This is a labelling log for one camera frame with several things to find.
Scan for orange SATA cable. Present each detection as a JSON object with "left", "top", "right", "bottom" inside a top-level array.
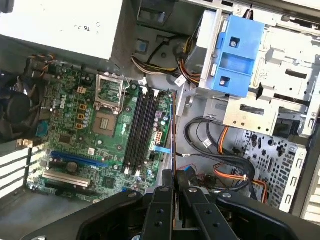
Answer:
[{"left": 213, "top": 125, "right": 270, "bottom": 205}]

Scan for blue port connector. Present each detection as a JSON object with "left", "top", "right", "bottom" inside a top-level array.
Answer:
[{"left": 35, "top": 121, "right": 50, "bottom": 138}]

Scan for blue expansion slot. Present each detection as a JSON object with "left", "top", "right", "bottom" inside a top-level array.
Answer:
[{"left": 49, "top": 149, "right": 107, "bottom": 169}]

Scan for round coin cell battery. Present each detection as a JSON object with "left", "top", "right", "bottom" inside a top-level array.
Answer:
[{"left": 66, "top": 161, "right": 79, "bottom": 174}]

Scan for grey power supply unit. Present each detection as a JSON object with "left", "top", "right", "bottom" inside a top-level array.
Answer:
[{"left": 0, "top": 0, "right": 137, "bottom": 62}]

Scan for yellow black power wire bundle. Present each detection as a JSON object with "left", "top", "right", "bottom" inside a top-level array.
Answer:
[{"left": 131, "top": 34, "right": 201, "bottom": 86}]

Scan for black cable bundle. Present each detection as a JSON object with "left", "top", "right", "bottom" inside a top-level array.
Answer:
[{"left": 177, "top": 117, "right": 259, "bottom": 201}]

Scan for CPU socket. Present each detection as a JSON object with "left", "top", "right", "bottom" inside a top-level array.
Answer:
[{"left": 92, "top": 109, "right": 118, "bottom": 138}]

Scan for metal socket cover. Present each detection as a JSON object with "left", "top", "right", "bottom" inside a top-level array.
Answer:
[{"left": 93, "top": 72, "right": 126, "bottom": 113}]

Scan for white expansion slot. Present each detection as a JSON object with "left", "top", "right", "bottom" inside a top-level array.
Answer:
[{"left": 43, "top": 171, "right": 91, "bottom": 188}]

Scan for green motherboard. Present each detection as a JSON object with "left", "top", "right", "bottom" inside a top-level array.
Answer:
[{"left": 26, "top": 63, "right": 176, "bottom": 201}]

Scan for black open PC case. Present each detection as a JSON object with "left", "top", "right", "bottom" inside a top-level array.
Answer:
[{"left": 0, "top": 0, "right": 320, "bottom": 240}]

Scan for thin coloured fan wires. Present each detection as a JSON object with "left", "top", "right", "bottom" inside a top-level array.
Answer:
[{"left": 27, "top": 53, "right": 57, "bottom": 75}]

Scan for blue flat SATA cable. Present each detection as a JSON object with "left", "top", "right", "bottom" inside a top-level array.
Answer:
[{"left": 149, "top": 144, "right": 173, "bottom": 154}]

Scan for wire locking lever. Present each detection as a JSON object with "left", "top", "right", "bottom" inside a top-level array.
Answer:
[{"left": 123, "top": 76, "right": 131, "bottom": 112}]

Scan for metal optical drive cage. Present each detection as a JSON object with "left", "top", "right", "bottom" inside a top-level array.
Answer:
[{"left": 194, "top": 0, "right": 320, "bottom": 137}]

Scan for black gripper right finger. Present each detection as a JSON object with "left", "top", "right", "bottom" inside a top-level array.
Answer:
[{"left": 176, "top": 170, "right": 301, "bottom": 240}]

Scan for black expansion slot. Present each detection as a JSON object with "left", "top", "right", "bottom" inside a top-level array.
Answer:
[{"left": 46, "top": 181, "right": 106, "bottom": 200}]

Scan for blue plastic drive bracket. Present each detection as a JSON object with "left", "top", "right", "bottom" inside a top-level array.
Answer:
[{"left": 215, "top": 14, "right": 266, "bottom": 97}]

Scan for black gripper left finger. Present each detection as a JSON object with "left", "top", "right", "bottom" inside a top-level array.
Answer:
[{"left": 21, "top": 170, "right": 176, "bottom": 240}]

